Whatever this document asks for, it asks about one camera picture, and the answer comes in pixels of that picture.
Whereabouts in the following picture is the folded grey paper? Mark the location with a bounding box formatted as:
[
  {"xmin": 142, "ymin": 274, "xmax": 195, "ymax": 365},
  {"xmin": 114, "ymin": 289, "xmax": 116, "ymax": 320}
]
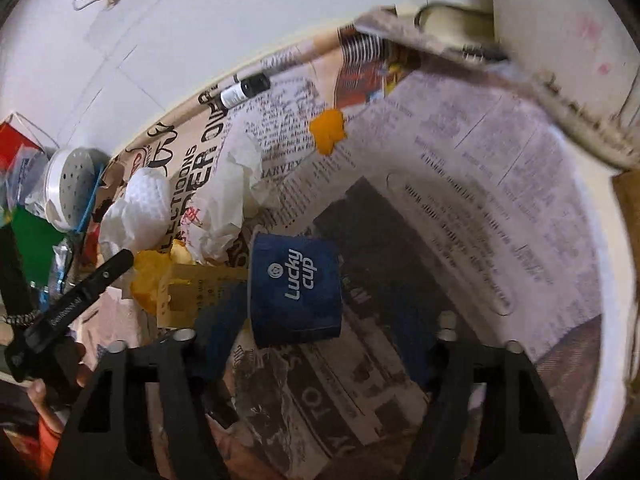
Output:
[{"xmin": 352, "ymin": 6, "xmax": 640, "ymax": 171}]

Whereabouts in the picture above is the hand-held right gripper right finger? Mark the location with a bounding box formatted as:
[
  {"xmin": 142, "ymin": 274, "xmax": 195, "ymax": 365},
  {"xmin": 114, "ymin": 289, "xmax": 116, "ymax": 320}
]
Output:
[{"xmin": 390, "ymin": 305, "xmax": 581, "ymax": 480}]

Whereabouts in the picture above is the person's left hand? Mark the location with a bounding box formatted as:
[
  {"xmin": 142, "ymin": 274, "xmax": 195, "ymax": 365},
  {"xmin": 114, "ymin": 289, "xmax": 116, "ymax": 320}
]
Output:
[{"xmin": 26, "ymin": 341, "xmax": 95, "ymax": 423}]

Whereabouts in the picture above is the red bag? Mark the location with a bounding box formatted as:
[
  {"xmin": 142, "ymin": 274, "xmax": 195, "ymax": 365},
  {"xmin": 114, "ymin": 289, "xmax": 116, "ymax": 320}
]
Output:
[{"xmin": 0, "ymin": 121, "xmax": 45, "ymax": 173}]

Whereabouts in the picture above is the small bottle with black cap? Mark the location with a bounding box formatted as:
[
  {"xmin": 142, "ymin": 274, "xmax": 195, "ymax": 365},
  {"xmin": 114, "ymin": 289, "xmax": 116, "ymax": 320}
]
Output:
[{"xmin": 218, "ymin": 73, "xmax": 272, "ymax": 111}]

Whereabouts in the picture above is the orange peel piece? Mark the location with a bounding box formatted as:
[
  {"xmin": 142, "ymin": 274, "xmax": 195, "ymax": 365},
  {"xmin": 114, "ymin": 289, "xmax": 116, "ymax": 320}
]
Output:
[{"xmin": 308, "ymin": 108, "xmax": 348, "ymax": 157}]

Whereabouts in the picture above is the crumpled white paper wrapper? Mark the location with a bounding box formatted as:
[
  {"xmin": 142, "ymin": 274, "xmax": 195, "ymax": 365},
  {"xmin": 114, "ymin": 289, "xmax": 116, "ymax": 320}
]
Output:
[{"xmin": 182, "ymin": 132, "xmax": 281, "ymax": 266}]

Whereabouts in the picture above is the blue paper cup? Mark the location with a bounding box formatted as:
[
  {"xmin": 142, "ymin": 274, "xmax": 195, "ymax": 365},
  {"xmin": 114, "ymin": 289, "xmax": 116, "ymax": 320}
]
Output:
[{"xmin": 248, "ymin": 232, "xmax": 344, "ymax": 348}]

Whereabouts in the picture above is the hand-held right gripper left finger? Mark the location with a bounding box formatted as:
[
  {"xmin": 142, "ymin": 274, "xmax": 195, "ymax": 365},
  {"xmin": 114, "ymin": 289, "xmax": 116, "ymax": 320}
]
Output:
[{"xmin": 47, "ymin": 285, "xmax": 251, "ymax": 480}]

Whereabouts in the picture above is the white perforated round container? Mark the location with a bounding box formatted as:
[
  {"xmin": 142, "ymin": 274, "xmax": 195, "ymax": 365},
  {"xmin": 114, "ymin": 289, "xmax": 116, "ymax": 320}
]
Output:
[{"xmin": 39, "ymin": 147, "xmax": 103, "ymax": 233}]

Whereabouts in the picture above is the crumpled white tissue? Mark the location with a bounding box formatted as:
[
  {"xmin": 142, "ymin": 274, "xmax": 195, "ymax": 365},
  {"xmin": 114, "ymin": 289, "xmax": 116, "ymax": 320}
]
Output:
[{"xmin": 98, "ymin": 166, "xmax": 172, "ymax": 261}]

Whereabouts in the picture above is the yellow crumpled wrapper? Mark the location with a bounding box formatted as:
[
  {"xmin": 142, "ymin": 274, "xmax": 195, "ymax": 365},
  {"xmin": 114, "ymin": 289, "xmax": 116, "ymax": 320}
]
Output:
[{"xmin": 130, "ymin": 239, "xmax": 197, "ymax": 317}]

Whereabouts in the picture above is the person's left forearm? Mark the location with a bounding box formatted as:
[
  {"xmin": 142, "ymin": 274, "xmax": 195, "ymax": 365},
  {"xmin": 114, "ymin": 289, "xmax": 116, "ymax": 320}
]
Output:
[{"xmin": 30, "ymin": 407, "xmax": 68, "ymax": 478}]

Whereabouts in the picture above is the brown cardboard piece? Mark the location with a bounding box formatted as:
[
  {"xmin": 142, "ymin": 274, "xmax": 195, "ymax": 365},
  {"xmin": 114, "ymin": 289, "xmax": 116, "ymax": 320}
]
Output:
[{"xmin": 611, "ymin": 169, "xmax": 640, "ymax": 281}]

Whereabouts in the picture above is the white newspaper sheet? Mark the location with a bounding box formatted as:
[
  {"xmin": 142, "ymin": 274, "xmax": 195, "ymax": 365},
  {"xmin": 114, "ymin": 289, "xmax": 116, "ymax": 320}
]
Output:
[{"xmin": 220, "ymin": 67, "xmax": 603, "ymax": 480}]

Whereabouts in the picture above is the tan paper slip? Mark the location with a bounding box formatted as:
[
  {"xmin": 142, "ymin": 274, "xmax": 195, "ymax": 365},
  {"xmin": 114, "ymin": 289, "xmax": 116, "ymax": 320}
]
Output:
[{"xmin": 156, "ymin": 262, "xmax": 251, "ymax": 330}]

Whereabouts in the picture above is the cream plastic object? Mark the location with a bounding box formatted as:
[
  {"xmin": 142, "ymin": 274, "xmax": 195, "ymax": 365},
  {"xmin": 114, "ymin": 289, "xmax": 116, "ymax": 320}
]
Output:
[{"xmin": 414, "ymin": 2, "xmax": 497, "ymax": 43}]

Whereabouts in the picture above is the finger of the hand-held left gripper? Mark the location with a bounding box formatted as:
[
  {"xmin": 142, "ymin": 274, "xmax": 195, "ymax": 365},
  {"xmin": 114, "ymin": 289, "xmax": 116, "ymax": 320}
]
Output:
[{"xmin": 46, "ymin": 249, "xmax": 135, "ymax": 322}]

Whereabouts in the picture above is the green plastic sheet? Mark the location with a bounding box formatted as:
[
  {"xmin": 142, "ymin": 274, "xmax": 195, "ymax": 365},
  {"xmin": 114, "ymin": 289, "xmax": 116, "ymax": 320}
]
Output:
[{"xmin": 9, "ymin": 205, "xmax": 66, "ymax": 288}]

